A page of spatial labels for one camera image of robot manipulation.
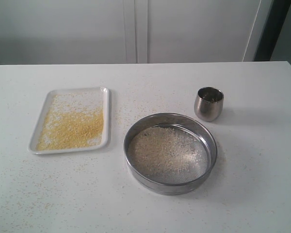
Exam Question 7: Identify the yellow white grain mix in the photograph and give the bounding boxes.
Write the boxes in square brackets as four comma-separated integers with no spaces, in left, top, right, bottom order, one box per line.
[129,127,207,176]

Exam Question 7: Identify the round stainless steel sieve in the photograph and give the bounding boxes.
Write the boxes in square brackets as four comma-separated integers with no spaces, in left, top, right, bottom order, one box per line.
[124,113,218,195]

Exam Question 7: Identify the stainless steel cup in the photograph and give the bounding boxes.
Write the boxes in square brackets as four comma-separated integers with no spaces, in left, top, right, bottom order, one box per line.
[194,87,224,122]

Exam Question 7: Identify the white square plastic tray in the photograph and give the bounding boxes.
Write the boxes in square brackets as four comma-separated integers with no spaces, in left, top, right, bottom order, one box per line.
[28,87,111,155]

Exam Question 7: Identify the yellow millet grains on tray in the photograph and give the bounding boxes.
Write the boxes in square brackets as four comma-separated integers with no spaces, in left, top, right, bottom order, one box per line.
[36,92,104,151]

